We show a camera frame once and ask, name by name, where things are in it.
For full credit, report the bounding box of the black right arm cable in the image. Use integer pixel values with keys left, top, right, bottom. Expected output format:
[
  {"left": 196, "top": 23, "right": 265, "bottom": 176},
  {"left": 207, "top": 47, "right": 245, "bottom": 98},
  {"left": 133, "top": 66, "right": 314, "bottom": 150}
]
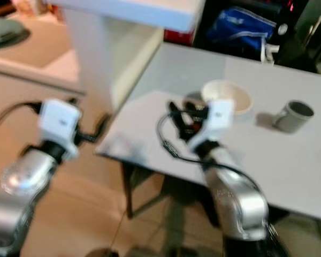
[{"left": 157, "top": 114, "right": 253, "bottom": 177}]

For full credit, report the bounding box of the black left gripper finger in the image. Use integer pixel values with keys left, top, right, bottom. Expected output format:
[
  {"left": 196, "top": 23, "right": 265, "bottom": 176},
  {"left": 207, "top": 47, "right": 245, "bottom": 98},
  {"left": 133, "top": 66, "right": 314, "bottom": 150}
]
[{"left": 95, "top": 114, "right": 112, "bottom": 138}]

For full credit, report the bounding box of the green round plate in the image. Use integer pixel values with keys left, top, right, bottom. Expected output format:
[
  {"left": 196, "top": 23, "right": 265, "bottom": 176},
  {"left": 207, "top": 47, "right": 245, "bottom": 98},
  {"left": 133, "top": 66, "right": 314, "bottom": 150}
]
[{"left": 0, "top": 18, "right": 30, "bottom": 50}]

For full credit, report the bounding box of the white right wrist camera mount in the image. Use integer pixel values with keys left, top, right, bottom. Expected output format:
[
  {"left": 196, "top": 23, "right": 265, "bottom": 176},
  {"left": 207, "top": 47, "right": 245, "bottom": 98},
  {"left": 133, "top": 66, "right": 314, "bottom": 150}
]
[{"left": 187, "top": 98, "right": 235, "bottom": 155}]

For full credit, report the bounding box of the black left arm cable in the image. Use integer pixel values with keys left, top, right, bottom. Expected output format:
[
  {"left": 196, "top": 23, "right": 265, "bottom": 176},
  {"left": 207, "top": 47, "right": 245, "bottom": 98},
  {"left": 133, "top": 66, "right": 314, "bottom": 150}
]
[{"left": 0, "top": 101, "right": 41, "bottom": 135}]

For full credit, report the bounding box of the blue fabric bag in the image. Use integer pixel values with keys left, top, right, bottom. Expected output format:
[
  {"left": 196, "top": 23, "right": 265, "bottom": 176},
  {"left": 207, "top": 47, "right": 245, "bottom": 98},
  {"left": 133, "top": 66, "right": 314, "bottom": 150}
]
[{"left": 205, "top": 6, "right": 277, "bottom": 55}]

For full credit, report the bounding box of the white counter unit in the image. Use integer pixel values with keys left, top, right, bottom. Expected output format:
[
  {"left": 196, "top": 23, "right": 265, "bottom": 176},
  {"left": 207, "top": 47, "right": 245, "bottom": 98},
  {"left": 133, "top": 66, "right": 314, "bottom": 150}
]
[{"left": 62, "top": 0, "right": 207, "bottom": 114}]

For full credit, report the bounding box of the dark table leg frame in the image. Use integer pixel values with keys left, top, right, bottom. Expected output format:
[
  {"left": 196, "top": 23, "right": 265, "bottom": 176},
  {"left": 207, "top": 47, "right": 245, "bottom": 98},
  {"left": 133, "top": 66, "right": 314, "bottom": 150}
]
[{"left": 122, "top": 161, "right": 169, "bottom": 220}]

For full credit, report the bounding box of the cream ceramic bowl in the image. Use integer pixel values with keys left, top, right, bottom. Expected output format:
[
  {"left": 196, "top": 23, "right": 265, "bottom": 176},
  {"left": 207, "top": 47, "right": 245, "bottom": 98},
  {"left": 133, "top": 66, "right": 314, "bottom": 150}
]
[{"left": 201, "top": 79, "right": 254, "bottom": 116}]

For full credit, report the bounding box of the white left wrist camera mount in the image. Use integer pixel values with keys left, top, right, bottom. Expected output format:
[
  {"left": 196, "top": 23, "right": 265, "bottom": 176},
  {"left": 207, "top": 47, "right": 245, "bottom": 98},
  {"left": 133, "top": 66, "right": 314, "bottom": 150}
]
[{"left": 39, "top": 99, "right": 82, "bottom": 153}]

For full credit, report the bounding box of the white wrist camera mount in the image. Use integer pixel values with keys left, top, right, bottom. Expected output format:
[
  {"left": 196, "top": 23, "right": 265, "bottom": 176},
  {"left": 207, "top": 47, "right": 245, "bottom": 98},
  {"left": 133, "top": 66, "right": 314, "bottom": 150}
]
[
  {"left": 39, "top": 99, "right": 82, "bottom": 153},
  {"left": 187, "top": 98, "right": 235, "bottom": 155}
]

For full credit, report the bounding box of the grey-green ceramic mug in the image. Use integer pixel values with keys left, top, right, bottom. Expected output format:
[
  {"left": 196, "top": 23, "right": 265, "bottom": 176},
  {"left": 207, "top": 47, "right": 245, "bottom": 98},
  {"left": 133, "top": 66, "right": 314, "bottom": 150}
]
[{"left": 272, "top": 100, "right": 316, "bottom": 134}]

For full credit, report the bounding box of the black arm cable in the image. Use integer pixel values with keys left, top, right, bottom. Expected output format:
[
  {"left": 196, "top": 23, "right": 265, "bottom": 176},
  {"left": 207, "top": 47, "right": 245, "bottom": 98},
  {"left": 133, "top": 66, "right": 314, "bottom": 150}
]
[
  {"left": 157, "top": 114, "right": 253, "bottom": 177},
  {"left": 0, "top": 101, "right": 41, "bottom": 135}
]

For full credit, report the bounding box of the black appliance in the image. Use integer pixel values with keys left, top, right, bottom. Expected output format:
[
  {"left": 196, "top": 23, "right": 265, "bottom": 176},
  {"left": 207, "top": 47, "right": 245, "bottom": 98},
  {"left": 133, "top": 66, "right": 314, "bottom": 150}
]
[{"left": 273, "top": 0, "right": 321, "bottom": 75}]

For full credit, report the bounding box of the red box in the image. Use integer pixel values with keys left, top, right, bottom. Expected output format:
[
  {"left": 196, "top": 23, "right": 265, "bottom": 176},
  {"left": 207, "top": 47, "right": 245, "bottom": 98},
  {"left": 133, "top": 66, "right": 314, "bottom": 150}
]
[{"left": 163, "top": 29, "right": 195, "bottom": 47}]

